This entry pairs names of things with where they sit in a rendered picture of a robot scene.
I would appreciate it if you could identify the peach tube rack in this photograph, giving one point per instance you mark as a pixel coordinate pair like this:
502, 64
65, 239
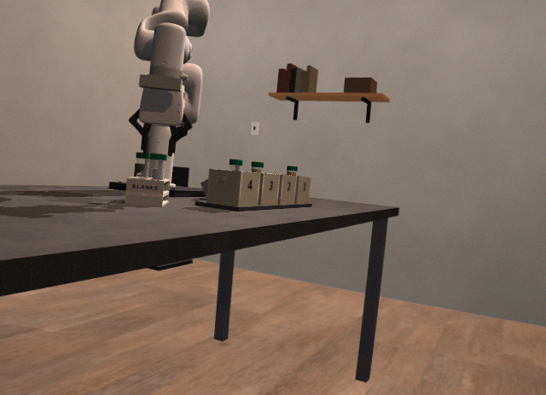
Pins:
147, 192

